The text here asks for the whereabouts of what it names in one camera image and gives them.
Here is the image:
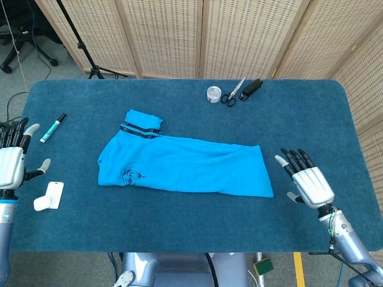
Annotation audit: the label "silver metal post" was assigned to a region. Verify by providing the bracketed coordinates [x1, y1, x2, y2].
[256, 252, 267, 287]

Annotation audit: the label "white earbuds case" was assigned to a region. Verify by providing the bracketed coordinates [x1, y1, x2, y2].
[33, 196, 51, 212]

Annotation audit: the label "green marker pen black cap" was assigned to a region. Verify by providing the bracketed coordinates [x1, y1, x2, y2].
[39, 112, 68, 144]

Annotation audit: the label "black floor cables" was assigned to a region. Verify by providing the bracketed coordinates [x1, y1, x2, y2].
[0, 91, 29, 129]

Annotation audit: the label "clear round plastic jar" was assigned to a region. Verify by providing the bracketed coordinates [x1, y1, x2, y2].
[205, 86, 223, 104]

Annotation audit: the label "black stapler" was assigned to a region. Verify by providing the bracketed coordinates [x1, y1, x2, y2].
[238, 78, 264, 102]

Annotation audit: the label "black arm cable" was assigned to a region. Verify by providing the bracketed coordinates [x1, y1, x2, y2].
[308, 236, 373, 283]

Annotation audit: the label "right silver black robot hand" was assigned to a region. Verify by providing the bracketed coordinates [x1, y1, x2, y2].
[274, 148, 335, 210]

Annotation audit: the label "blue-grey robot torso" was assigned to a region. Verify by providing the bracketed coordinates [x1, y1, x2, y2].
[121, 252, 249, 287]

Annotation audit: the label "wicker folding screen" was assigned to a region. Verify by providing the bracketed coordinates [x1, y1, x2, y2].
[34, 0, 383, 283]

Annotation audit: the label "green sponge block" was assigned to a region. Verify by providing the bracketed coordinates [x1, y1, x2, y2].
[253, 257, 275, 276]

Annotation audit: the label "black tripod stand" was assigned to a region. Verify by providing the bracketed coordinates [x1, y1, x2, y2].
[55, 0, 128, 80]

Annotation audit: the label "thin white hanging cord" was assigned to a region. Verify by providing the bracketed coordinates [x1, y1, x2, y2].
[0, 0, 29, 93]

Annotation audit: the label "blue cable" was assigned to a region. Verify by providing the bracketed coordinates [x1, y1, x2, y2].
[107, 252, 118, 277]

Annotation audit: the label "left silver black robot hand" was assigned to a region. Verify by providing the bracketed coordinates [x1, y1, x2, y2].
[0, 117, 51, 191]

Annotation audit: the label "white perforated bracket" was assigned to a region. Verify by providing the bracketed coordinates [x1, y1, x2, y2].
[113, 270, 136, 287]

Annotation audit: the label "black-handled scissors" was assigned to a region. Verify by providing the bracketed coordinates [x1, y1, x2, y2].
[220, 77, 247, 108]

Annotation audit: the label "black office chair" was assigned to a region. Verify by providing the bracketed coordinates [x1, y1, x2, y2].
[0, 0, 59, 74]

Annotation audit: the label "blue Carolina Panthers T-shirt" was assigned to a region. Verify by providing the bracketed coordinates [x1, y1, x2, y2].
[97, 109, 275, 199]

